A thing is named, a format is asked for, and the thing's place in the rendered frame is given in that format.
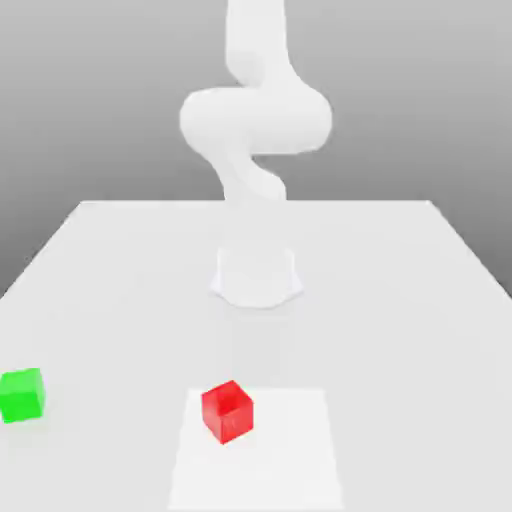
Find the small red cube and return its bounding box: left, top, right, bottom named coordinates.
left=200, top=379, right=256, bottom=446

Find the small green cube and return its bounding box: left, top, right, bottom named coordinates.
left=0, top=367, right=47, bottom=425

